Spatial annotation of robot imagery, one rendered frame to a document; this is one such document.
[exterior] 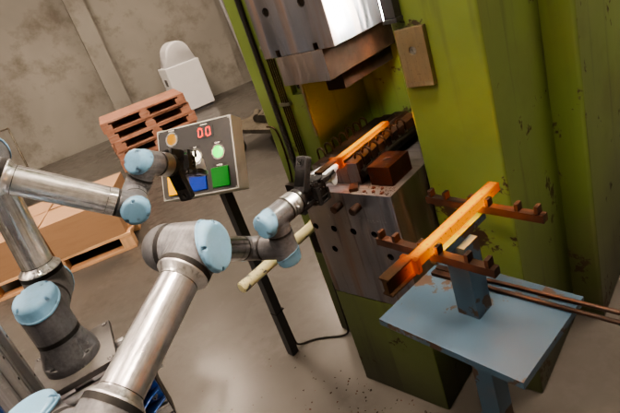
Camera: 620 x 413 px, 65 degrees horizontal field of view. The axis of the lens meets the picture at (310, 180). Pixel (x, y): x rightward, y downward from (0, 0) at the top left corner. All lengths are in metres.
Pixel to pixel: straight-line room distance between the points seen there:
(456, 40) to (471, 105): 0.19
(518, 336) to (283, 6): 1.07
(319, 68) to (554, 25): 0.76
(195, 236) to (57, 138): 8.63
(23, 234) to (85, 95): 8.10
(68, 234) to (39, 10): 5.84
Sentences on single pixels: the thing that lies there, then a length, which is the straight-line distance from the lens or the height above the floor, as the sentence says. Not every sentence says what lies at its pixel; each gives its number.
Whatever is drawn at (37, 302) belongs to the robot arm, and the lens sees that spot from 1.46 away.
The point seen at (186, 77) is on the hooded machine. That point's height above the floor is 0.61.
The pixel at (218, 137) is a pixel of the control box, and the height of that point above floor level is 1.13.
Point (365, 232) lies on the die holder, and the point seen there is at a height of 0.77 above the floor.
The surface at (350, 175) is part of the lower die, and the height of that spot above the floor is 0.95.
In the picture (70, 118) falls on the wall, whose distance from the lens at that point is 9.59.
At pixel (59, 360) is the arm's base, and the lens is 1.52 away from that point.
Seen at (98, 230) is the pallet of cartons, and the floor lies 0.26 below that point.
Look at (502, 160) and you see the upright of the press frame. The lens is 1.48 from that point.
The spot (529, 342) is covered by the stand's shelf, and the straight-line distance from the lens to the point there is 1.24.
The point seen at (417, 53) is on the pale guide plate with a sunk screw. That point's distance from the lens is 1.43.
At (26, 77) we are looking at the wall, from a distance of 9.55.
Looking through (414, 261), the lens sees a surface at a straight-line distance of 1.04.
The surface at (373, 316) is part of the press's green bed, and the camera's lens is 1.87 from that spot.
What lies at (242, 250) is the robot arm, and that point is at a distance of 1.42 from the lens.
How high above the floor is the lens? 1.57
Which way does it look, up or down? 22 degrees down
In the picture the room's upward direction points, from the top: 19 degrees counter-clockwise
